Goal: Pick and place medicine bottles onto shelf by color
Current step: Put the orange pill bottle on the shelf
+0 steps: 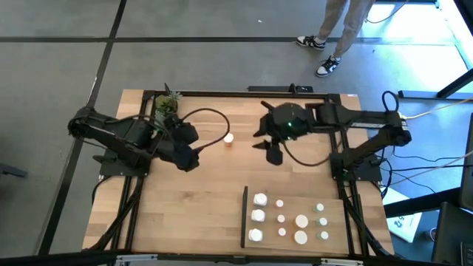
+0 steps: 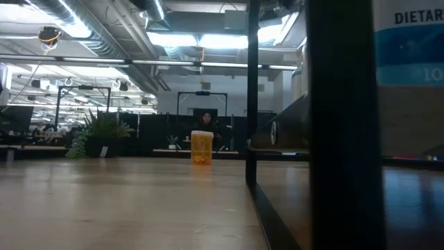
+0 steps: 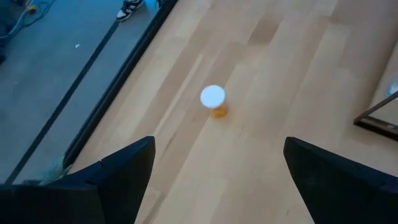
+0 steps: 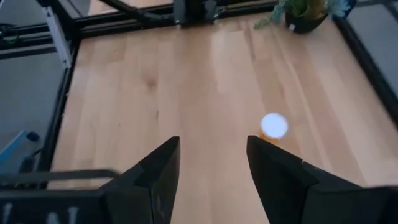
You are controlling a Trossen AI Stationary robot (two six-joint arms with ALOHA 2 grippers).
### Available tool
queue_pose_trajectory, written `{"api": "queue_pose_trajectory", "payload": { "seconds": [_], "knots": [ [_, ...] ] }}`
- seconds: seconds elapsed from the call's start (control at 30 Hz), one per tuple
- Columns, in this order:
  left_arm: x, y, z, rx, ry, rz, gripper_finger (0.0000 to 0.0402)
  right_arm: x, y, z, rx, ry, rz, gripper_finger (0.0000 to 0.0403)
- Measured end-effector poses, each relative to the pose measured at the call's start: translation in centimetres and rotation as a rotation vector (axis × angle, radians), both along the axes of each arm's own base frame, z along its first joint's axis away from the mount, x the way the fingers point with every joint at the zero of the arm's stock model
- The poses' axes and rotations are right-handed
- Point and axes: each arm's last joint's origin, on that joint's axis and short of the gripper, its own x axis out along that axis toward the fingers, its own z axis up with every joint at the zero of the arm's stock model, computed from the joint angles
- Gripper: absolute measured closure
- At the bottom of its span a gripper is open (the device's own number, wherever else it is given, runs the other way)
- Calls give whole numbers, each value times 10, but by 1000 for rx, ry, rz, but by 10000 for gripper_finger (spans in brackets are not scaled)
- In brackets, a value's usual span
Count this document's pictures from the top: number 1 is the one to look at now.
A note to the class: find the large white cap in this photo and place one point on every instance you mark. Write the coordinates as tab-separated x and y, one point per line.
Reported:
300	237

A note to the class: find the small pink pill bottle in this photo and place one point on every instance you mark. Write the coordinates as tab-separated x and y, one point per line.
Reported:
281	218
279	203

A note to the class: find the white printed paper sheet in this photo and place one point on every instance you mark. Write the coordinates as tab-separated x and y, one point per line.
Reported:
404	225

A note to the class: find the black mounting bar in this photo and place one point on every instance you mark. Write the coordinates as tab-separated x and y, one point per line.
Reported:
281	89

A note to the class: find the large amber pill bottle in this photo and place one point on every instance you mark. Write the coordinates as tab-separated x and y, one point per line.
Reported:
301	221

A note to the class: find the black cabinet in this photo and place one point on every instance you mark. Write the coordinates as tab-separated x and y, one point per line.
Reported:
454	236

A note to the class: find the artificial fern in black pot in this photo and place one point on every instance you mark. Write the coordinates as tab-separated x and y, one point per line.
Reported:
164	105

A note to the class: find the black aluminium table frame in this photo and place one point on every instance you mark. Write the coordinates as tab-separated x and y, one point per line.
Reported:
229	94

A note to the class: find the grey floor bracket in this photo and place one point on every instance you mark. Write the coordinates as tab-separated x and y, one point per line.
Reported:
11	170

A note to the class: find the person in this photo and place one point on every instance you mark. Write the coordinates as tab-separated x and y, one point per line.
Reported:
347	22

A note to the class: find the clear small cup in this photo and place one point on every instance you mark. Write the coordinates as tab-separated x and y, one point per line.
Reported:
322	221

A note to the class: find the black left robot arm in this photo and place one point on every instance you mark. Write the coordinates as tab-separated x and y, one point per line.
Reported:
111	133

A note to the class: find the black stand base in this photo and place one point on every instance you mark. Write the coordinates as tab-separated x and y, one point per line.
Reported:
417	94

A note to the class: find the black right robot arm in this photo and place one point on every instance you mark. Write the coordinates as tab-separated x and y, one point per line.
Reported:
369	120

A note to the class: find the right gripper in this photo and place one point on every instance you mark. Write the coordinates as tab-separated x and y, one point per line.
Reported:
290	122

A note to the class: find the black stand bar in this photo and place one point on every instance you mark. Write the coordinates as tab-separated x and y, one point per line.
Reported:
421	203

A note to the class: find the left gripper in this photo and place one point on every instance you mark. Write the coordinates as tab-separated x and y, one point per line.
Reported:
181	157

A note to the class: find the small cap near divider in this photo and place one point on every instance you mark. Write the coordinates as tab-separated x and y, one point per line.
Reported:
282	231

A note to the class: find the small green pill bottle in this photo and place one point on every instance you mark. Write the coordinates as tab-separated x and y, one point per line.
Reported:
324	235

